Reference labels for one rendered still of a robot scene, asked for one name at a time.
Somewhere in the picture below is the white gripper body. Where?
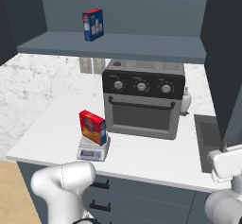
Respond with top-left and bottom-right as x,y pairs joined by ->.
208,144 -> 242,181

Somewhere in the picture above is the dark grey cabinet door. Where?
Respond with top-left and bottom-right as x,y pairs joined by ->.
199,0 -> 242,146
0,0 -> 48,67

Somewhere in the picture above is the white digital scale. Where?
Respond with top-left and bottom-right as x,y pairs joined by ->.
77,132 -> 112,163

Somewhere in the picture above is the red food box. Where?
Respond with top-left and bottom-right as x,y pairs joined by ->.
78,110 -> 108,146

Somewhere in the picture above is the blue food box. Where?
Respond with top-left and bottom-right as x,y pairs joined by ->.
81,8 -> 105,43

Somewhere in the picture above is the dark grey sink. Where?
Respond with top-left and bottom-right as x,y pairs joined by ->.
193,113 -> 227,174

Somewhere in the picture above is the white soap dispenser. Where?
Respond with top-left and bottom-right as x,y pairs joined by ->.
180,86 -> 193,115

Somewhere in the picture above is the grey drawer front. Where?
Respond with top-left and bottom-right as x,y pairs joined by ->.
90,172 -> 197,207
82,191 -> 195,224

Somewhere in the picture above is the silver toaster oven knob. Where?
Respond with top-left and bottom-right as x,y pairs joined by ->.
160,83 -> 173,95
112,79 -> 125,91
135,81 -> 148,93

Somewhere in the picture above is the toaster oven glass door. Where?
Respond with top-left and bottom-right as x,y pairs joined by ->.
103,93 -> 183,141

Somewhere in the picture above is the grey toaster oven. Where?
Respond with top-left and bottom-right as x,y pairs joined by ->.
101,58 -> 186,141

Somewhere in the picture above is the black toaster oven handle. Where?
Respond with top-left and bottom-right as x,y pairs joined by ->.
108,95 -> 177,111

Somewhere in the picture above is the black drawer handle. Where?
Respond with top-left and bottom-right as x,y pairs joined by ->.
89,199 -> 112,213
92,179 -> 111,190

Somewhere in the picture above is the grey wall cabinet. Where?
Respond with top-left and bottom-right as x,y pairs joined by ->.
16,0 -> 222,65

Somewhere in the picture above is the beige wall outlet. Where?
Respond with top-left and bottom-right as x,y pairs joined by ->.
93,57 -> 107,76
78,57 -> 94,75

